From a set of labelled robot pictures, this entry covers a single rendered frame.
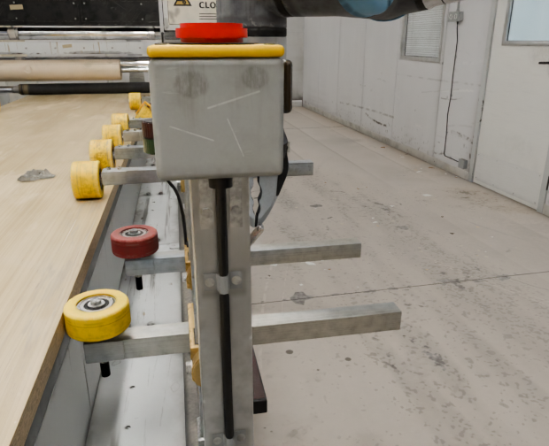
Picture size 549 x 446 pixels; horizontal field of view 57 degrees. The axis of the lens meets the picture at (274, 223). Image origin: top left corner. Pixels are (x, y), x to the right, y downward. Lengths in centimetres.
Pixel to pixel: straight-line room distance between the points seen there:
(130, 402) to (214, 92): 77
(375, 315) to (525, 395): 146
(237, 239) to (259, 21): 39
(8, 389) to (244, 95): 41
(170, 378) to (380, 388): 114
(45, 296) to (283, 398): 132
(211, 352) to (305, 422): 151
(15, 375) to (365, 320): 44
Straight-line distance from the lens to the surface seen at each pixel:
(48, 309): 71
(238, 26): 30
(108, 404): 99
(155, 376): 103
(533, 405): 212
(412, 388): 204
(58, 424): 77
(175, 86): 27
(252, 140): 28
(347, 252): 97
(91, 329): 67
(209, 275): 32
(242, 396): 37
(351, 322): 73
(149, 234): 90
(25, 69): 347
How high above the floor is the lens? 122
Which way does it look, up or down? 20 degrees down
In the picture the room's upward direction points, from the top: straight up
